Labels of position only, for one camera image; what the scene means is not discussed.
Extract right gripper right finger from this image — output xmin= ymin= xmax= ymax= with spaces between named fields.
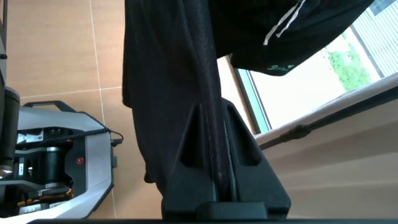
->
xmin=222 ymin=99 xmax=292 ymax=218

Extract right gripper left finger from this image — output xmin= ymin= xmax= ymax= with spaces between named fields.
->
xmin=161 ymin=104 xmax=215 ymax=218

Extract black garment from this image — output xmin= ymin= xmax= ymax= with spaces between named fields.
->
xmin=121 ymin=0 xmax=234 ymax=202

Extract black shorts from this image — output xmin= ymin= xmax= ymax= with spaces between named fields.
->
xmin=214 ymin=0 xmax=376 ymax=77

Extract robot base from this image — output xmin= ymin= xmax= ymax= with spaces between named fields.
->
xmin=0 ymin=0 xmax=125 ymax=220

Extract black clothes rack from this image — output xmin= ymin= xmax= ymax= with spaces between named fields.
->
xmin=256 ymin=88 xmax=398 ymax=151

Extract beige curtain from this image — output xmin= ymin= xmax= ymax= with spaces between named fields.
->
xmin=254 ymin=73 xmax=398 ymax=218

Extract window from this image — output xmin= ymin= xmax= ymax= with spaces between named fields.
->
xmin=231 ymin=0 xmax=398 ymax=134

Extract black coiled cable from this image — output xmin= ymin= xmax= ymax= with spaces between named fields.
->
xmin=65 ymin=126 xmax=124 ymax=147

